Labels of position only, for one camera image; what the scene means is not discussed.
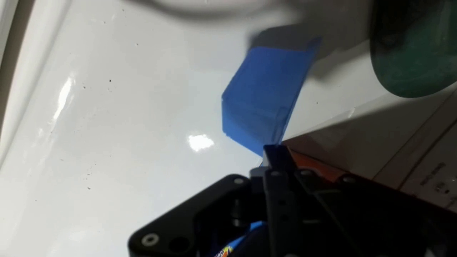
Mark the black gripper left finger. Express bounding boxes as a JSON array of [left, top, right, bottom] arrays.
[[127, 144, 306, 257]]

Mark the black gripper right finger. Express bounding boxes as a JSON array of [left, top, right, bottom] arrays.
[[283, 144, 457, 257]]

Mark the white washing machine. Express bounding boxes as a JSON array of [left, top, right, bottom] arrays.
[[0, 0, 457, 257]]

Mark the beige cardboard box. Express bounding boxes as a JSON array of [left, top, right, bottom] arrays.
[[283, 90, 457, 212]]

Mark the dark green round container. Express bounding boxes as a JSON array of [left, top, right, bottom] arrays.
[[370, 0, 457, 100]]

